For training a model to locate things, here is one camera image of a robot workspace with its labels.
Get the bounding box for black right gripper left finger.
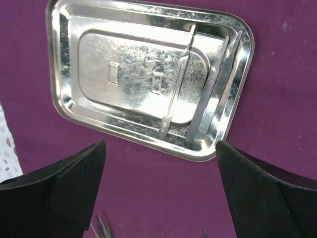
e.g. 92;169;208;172
0;141;106;238

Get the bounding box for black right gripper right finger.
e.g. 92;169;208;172
215;141;317;238

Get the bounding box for steel tweezers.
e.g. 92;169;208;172
97;215;107;238

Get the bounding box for purple cloth wrap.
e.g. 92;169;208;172
0;0;317;238

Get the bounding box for ridged steel dressing forceps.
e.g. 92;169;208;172
186;35;230;142

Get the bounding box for steel scalpel handle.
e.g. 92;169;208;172
158;23;197;139
196;30;242;139

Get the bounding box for stainless steel instrument tray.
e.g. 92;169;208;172
46;0;255;162

